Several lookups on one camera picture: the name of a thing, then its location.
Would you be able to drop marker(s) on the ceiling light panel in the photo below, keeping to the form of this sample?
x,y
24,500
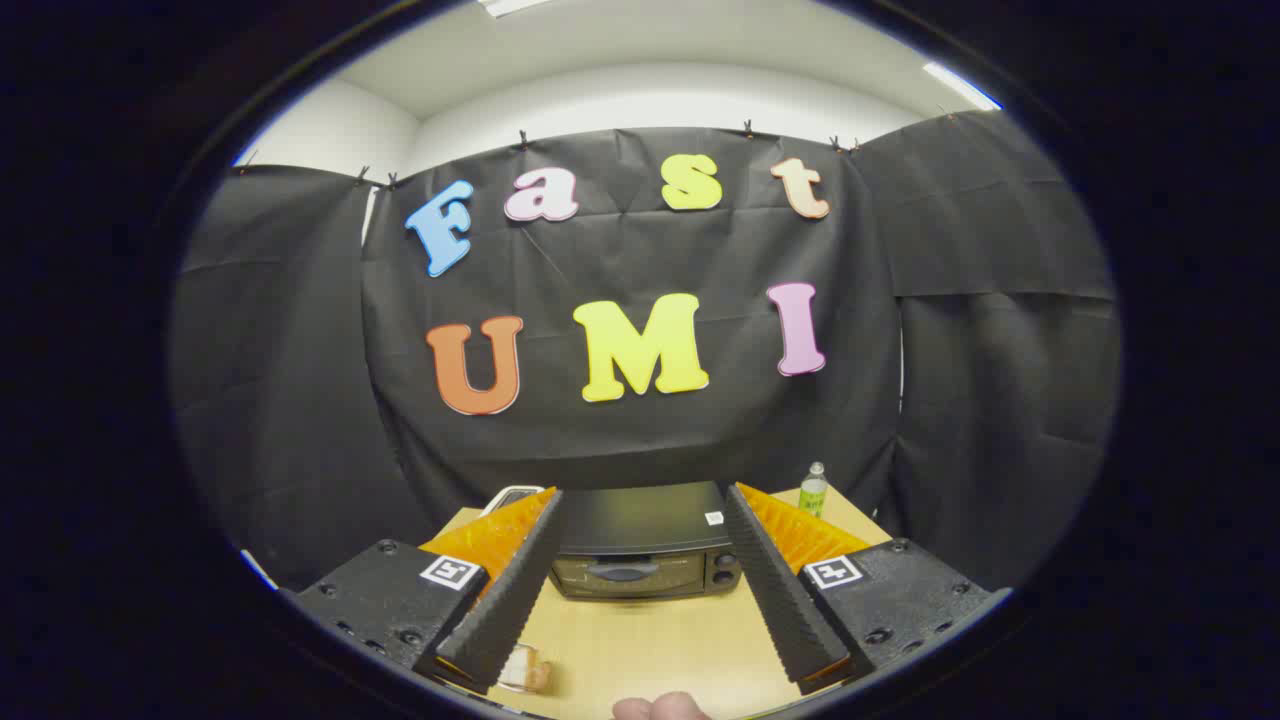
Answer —
x,y
505,5

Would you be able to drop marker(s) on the green label plastic bottle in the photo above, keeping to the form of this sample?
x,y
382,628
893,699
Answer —
x,y
813,492

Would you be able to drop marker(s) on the white pop-up toaster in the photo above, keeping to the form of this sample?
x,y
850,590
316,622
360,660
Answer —
x,y
512,494

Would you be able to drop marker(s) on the black toaster oven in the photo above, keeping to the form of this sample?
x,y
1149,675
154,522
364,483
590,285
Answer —
x,y
640,530

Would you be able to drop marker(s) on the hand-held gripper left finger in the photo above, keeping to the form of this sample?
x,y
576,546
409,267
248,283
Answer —
x,y
510,600

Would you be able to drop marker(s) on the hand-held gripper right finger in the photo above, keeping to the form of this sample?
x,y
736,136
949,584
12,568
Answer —
x,y
780,600

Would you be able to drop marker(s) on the black backdrop cloth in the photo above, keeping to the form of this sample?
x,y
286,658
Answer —
x,y
640,440

